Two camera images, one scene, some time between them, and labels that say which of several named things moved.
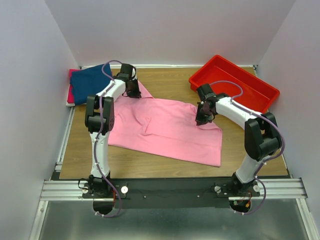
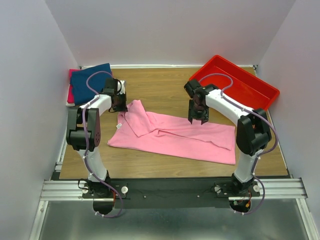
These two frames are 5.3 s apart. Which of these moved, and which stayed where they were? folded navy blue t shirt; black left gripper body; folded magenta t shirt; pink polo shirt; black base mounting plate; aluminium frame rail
Moved: black left gripper body; pink polo shirt
Stayed: aluminium frame rail; black base mounting plate; folded magenta t shirt; folded navy blue t shirt
